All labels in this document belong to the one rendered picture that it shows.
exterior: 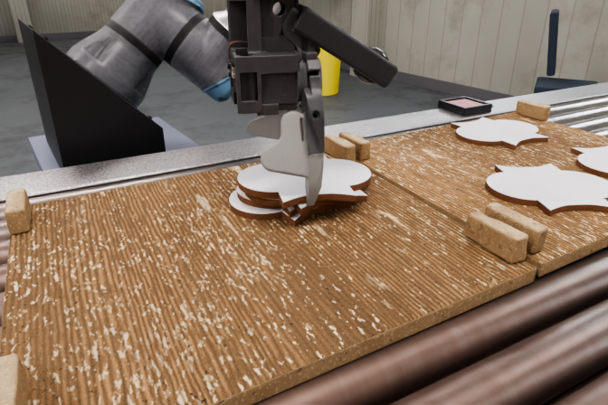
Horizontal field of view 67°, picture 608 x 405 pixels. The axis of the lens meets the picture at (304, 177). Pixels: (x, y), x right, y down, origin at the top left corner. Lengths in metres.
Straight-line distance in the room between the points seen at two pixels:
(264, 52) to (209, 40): 0.45
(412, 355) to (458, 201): 0.23
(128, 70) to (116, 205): 0.39
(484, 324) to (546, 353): 0.05
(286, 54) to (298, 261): 0.19
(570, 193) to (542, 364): 0.26
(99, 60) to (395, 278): 0.66
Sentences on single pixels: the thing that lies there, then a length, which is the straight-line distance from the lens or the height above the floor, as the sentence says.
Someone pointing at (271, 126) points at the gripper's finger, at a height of 1.01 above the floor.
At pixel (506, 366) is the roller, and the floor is 0.92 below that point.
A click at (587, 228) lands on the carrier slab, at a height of 0.94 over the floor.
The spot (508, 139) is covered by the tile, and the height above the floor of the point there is 0.94.
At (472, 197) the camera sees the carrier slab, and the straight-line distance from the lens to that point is 0.56.
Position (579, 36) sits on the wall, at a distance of 4.64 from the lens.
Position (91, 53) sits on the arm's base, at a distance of 0.91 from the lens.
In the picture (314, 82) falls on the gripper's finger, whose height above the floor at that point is 1.08.
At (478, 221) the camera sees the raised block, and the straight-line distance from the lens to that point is 0.46.
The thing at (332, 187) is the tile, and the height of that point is 0.97.
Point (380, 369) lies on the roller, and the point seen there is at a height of 0.92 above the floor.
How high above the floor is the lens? 1.17
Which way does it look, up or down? 24 degrees down
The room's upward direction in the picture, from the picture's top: straight up
